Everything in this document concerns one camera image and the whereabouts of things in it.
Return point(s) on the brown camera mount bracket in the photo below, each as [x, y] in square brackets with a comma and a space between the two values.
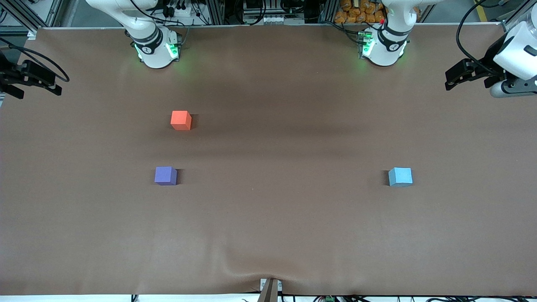
[270, 291]

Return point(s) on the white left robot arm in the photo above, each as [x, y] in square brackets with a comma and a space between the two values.
[384, 52]

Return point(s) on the aluminium frame post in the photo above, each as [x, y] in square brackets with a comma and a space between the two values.
[217, 12]

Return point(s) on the black device with white sockets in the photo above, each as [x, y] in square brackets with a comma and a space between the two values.
[268, 19]

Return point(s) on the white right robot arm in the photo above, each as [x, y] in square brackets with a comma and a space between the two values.
[155, 54]

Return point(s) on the purple foam block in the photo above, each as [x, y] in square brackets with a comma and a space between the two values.
[165, 175]

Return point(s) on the brown table mat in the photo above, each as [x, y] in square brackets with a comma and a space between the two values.
[268, 226]

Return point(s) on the bag of orange snacks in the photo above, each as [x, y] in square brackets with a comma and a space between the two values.
[356, 12]

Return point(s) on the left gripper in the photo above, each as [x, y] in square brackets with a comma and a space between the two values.
[490, 58]

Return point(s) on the white power strip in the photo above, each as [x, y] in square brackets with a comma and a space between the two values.
[182, 11]

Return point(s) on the aluminium frame strut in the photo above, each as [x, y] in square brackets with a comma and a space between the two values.
[26, 19]
[506, 27]

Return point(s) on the blue foam block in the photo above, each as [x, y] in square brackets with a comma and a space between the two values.
[400, 176]

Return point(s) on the orange foam block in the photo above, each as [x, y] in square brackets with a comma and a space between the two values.
[181, 119]

